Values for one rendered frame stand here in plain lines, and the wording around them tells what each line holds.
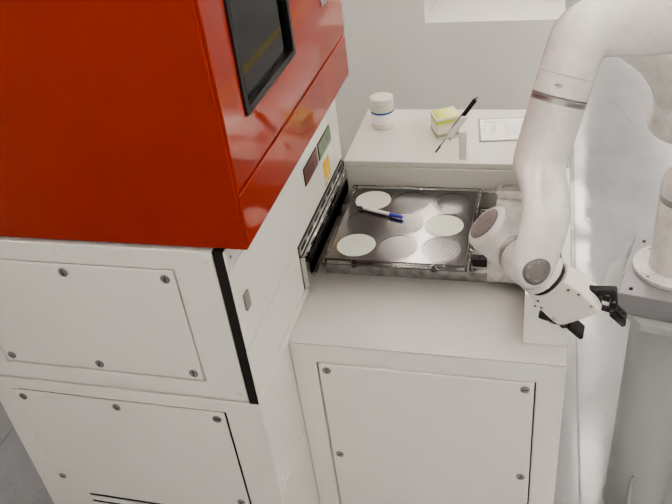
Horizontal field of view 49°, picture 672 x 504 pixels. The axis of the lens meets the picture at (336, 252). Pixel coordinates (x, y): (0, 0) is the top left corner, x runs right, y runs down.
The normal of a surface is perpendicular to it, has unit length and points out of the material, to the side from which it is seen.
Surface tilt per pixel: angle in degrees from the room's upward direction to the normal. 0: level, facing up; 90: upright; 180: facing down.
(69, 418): 90
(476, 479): 90
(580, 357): 0
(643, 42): 100
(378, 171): 90
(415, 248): 0
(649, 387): 90
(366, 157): 0
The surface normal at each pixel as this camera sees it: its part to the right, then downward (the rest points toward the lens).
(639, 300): -0.44, 0.55
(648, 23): -0.08, 0.35
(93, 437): -0.24, 0.58
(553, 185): 0.26, -0.44
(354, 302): -0.11, -0.81
